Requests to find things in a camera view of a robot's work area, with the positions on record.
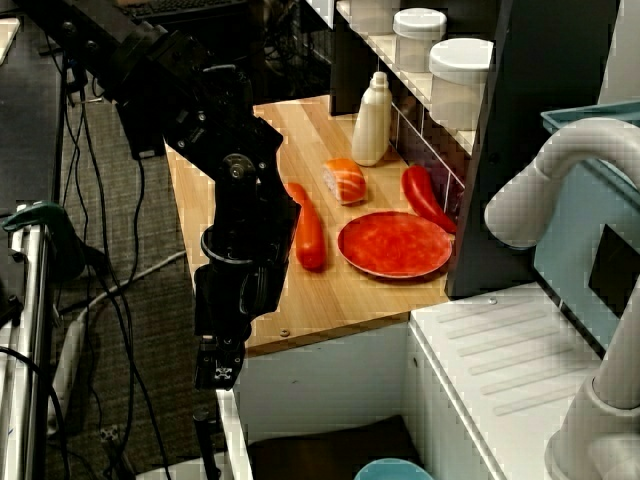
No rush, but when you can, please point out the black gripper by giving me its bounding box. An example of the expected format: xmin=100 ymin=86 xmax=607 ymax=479
xmin=193 ymin=229 xmax=291 ymax=391

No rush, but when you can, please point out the light blue bowl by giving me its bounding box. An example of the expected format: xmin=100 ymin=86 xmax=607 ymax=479
xmin=353 ymin=458 xmax=435 ymax=480

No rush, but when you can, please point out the white sink basin unit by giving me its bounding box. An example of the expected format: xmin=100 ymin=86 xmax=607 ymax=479
xmin=216 ymin=282 xmax=640 ymax=480

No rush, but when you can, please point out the white kitchen cabinet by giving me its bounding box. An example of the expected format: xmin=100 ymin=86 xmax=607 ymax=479
xmin=234 ymin=319 xmax=416 ymax=446

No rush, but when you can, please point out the white power strip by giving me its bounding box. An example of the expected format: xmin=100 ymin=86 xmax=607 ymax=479
xmin=47 ymin=309 xmax=87 ymax=434

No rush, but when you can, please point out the orange red toy sausage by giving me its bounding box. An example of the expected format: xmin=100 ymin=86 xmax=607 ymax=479
xmin=283 ymin=182 xmax=327 ymax=272

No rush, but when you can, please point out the red round plate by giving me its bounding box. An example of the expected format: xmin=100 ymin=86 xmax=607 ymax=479
xmin=337 ymin=211 xmax=455 ymax=280

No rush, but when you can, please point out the toy salmon sushi piece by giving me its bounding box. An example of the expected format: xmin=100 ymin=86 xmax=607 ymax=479
xmin=322 ymin=158 xmax=367 ymax=206

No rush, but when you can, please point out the green clamp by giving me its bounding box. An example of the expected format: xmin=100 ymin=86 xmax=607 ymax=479
xmin=1 ymin=199 xmax=85 ymax=281

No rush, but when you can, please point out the red toy pepper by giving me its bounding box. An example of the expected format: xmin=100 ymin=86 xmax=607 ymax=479
xmin=402 ymin=165 xmax=458 ymax=235

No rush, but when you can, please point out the white detergent bottle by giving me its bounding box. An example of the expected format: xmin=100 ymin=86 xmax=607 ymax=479
xmin=351 ymin=71 xmax=393 ymax=167

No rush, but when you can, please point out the dark desk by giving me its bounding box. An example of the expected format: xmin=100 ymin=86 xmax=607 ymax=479
xmin=0 ymin=14 xmax=67 ymax=206

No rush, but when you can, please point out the black keyboard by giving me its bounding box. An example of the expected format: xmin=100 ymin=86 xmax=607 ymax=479
xmin=129 ymin=0 xmax=251 ymax=22

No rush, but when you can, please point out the medium clear lidded jar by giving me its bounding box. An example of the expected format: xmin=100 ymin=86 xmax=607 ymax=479
xmin=428 ymin=38 xmax=495 ymax=132

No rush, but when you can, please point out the teal plastic bin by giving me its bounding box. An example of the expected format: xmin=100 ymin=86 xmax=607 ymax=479
xmin=532 ymin=102 xmax=640 ymax=347

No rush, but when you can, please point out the dark shelf unit with tiles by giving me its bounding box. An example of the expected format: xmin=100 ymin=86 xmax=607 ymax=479
xmin=327 ymin=0 xmax=621 ymax=301

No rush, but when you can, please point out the small clear lidded jar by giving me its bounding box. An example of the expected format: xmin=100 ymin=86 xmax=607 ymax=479
xmin=392 ymin=7 xmax=448 ymax=74

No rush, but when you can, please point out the grey toy faucet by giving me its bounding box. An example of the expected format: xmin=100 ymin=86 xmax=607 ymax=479
xmin=484 ymin=117 xmax=640 ymax=480

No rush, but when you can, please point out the black vertical post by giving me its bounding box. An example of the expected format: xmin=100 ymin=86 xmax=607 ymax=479
xmin=193 ymin=407 xmax=222 ymax=480

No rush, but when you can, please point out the black cable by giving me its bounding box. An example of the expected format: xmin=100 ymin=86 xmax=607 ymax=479
xmin=59 ymin=54 xmax=146 ymax=480
xmin=74 ymin=99 xmax=174 ymax=480

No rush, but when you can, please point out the grey white cable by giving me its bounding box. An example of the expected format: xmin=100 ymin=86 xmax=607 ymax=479
xmin=59 ymin=249 xmax=189 ymax=324

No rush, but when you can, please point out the metal frame rail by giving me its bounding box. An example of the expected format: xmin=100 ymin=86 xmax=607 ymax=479
xmin=0 ymin=224 xmax=51 ymax=480

